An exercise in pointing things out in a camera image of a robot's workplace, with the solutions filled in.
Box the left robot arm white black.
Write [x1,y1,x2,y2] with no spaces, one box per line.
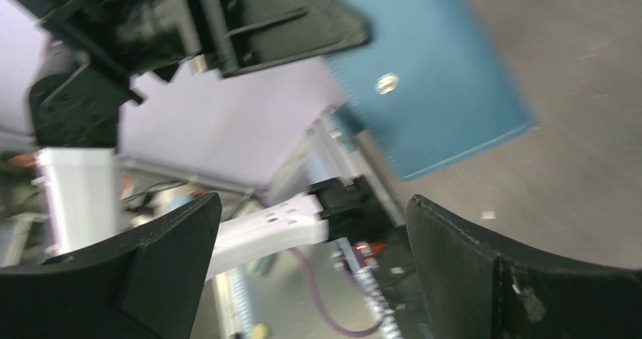
[15,0,370,255]

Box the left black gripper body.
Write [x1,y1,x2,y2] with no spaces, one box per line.
[15,0,220,82]

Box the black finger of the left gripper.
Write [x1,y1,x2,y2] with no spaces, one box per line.
[200,0,369,78]

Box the blue leather card holder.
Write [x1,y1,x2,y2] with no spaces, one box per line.
[324,0,533,181]

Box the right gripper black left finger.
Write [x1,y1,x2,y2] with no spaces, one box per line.
[1,193,222,338]

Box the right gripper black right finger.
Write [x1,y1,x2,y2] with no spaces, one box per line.
[406,195,641,338]

